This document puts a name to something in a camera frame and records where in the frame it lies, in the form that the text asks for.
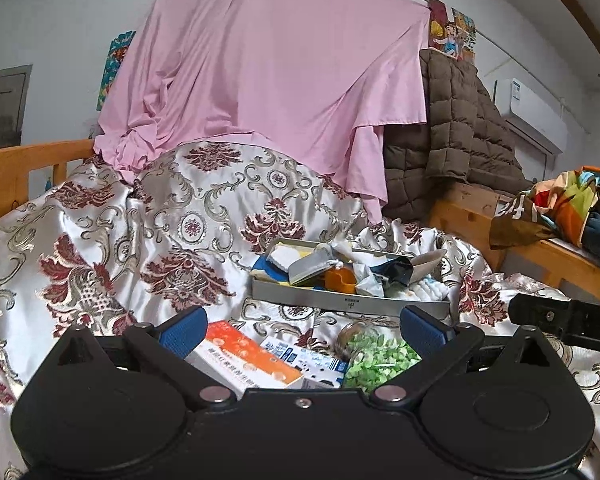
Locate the orange cardboard box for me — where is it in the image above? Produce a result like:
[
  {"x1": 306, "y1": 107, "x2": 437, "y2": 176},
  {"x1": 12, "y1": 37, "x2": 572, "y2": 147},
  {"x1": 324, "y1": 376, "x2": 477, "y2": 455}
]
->
[{"x1": 185, "y1": 321, "x2": 306, "y2": 396}]

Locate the white air conditioner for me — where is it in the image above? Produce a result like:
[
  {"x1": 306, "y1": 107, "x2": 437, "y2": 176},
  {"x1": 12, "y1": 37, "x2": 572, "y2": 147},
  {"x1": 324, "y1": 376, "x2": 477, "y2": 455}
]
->
[{"x1": 492, "y1": 79, "x2": 568, "y2": 153}]

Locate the grey tray with cartoon print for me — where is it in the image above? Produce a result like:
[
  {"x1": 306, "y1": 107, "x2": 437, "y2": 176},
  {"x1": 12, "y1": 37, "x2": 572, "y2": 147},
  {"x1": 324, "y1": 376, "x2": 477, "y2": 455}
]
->
[{"x1": 250, "y1": 237, "x2": 452, "y2": 318}]

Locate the dark plastic packet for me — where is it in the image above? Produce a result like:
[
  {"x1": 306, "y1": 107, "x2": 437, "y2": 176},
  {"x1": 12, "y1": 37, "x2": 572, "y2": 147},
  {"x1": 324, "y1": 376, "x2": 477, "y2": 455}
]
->
[{"x1": 380, "y1": 256, "x2": 414, "y2": 287}]

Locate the beige drawstring pouch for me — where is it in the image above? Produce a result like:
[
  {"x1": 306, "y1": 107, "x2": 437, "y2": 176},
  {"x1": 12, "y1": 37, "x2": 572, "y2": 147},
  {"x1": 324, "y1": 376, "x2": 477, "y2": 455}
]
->
[{"x1": 407, "y1": 249, "x2": 448, "y2": 281}]

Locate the white quilted cloth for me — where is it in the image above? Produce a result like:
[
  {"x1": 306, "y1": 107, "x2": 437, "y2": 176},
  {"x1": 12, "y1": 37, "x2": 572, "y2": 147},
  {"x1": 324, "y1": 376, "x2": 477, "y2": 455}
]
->
[{"x1": 410, "y1": 275, "x2": 451, "y2": 302}]

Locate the brown quilted jacket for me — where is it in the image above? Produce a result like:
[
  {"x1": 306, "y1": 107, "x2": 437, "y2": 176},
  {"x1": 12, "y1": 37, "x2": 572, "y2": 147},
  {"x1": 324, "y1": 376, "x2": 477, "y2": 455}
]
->
[{"x1": 380, "y1": 47, "x2": 536, "y2": 221}]

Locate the wooden bed side rail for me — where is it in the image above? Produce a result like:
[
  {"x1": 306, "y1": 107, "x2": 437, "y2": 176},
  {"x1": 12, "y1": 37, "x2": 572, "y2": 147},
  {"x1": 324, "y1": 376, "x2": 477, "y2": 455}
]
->
[
  {"x1": 427, "y1": 182, "x2": 600, "y2": 306},
  {"x1": 0, "y1": 139, "x2": 97, "y2": 221}
]

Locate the teal wall poster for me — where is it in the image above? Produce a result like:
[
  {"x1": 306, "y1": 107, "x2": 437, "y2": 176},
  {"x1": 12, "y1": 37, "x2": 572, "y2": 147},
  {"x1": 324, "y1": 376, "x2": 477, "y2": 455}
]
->
[{"x1": 96, "y1": 31, "x2": 137, "y2": 112}]

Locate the blue and white box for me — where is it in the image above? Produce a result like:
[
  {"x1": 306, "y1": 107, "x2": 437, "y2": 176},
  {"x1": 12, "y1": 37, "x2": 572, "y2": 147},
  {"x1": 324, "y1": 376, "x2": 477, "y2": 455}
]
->
[{"x1": 259, "y1": 339, "x2": 348, "y2": 391}]

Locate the grey cloth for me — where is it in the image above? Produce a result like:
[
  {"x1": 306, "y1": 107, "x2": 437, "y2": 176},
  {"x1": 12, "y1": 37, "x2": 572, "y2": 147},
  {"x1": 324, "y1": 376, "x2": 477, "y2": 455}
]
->
[{"x1": 287, "y1": 252, "x2": 331, "y2": 287}]

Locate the orange silicone cup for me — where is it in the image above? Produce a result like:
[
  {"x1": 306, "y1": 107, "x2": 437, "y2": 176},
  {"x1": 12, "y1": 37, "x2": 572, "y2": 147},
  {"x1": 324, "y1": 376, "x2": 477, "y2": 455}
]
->
[{"x1": 324, "y1": 266, "x2": 358, "y2": 295}]

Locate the brown wooden beam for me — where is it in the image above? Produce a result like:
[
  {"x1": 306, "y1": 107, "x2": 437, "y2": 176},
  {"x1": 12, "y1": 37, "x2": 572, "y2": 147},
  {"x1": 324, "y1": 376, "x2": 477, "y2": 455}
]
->
[{"x1": 522, "y1": 0, "x2": 600, "y2": 70}]

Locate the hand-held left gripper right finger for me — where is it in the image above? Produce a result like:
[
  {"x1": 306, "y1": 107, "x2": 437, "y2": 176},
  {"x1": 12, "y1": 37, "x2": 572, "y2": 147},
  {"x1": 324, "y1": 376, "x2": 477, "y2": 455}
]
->
[{"x1": 367, "y1": 304, "x2": 561, "y2": 408}]

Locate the pink bed sheet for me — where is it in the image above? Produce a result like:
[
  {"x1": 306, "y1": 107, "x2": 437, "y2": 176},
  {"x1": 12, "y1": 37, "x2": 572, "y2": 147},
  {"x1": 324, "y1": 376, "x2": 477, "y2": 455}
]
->
[{"x1": 92, "y1": 0, "x2": 428, "y2": 226}]

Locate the floral satin blanket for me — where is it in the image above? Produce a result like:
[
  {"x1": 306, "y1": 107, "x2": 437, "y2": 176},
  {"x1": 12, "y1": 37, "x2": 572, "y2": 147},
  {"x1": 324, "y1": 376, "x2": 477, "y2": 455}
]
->
[{"x1": 0, "y1": 140, "x2": 600, "y2": 480}]

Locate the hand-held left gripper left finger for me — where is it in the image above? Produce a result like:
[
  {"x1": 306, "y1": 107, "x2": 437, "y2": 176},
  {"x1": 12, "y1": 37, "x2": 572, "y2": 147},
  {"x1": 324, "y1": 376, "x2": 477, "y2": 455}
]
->
[{"x1": 47, "y1": 304, "x2": 242, "y2": 407}]

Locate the multicoloured cloth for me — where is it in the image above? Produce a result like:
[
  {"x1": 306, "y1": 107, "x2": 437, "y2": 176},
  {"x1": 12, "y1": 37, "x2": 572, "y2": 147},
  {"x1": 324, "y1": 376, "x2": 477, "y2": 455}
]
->
[{"x1": 530, "y1": 165, "x2": 600, "y2": 246}]

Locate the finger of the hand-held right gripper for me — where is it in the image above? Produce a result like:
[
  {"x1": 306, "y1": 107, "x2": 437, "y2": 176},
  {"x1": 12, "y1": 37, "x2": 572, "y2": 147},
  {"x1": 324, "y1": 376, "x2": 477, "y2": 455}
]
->
[{"x1": 509, "y1": 292, "x2": 576, "y2": 335}]

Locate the cartoon wall poster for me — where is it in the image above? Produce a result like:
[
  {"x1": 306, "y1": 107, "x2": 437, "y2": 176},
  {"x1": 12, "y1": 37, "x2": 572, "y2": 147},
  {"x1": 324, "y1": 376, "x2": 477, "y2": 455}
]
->
[{"x1": 427, "y1": 0, "x2": 478, "y2": 61}]

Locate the grey wooden door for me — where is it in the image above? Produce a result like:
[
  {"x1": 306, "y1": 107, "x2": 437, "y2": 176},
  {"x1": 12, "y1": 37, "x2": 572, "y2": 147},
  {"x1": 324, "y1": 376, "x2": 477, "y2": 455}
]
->
[{"x1": 0, "y1": 65, "x2": 33, "y2": 151}]

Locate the brown bag with white print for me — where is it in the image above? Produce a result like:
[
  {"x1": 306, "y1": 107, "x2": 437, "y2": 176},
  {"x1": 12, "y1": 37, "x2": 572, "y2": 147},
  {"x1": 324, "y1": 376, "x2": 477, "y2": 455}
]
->
[{"x1": 490, "y1": 190, "x2": 561, "y2": 250}]

